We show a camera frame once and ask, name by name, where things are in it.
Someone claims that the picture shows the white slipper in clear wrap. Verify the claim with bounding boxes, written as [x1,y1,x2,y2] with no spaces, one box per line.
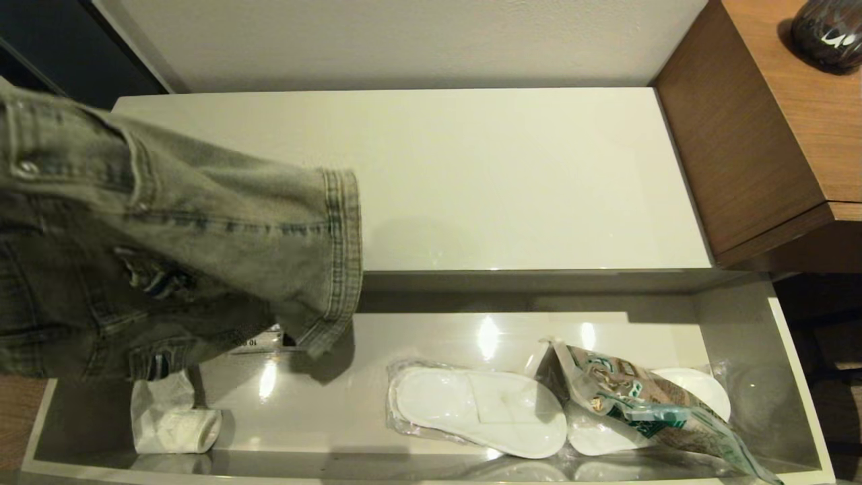
[568,366,733,457]
[387,358,568,460]

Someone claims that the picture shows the faded denim shorts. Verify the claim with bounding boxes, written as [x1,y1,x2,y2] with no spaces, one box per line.
[0,75,364,383]

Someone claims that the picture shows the white crumpled cloth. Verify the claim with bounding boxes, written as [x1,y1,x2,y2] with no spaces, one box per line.
[130,369,223,455]

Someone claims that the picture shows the blue and white tissue pack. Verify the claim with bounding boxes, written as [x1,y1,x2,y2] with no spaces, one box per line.
[229,323,298,355]

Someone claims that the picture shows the dark glass jar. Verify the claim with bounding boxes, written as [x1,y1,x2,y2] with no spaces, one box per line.
[791,0,862,75]

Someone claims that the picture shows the green printed snack bag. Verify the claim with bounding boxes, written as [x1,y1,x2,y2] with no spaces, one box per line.
[535,339,785,485]

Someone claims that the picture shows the glossy white drawer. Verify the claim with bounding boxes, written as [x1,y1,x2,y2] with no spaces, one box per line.
[20,271,837,485]

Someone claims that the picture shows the glossy white cabinet body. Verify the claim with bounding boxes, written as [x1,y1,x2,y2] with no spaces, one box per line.
[111,88,713,274]

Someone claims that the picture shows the brown wooden desk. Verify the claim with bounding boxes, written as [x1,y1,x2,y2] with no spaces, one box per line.
[653,0,862,273]

